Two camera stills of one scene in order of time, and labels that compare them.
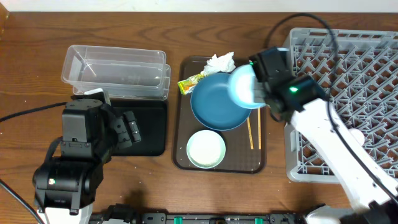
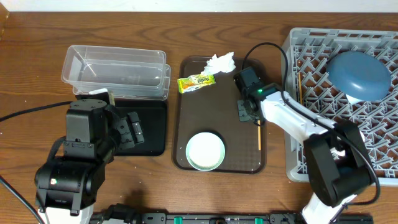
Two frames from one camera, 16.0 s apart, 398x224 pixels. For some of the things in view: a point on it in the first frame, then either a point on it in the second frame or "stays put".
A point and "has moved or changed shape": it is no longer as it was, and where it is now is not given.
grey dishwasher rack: (358, 71) stays put
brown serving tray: (245, 145) stays put
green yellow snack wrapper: (187, 86) stays put
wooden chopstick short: (250, 137) has moved or changed shape
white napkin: (224, 63) stays put
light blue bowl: (241, 87) has moved or changed shape
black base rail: (201, 218) stays put
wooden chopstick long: (259, 128) stays put
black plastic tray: (150, 117) stays put
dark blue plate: (212, 106) → (359, 75)
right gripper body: (268, 100) → (246, 102)
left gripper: (120, 127) stays put
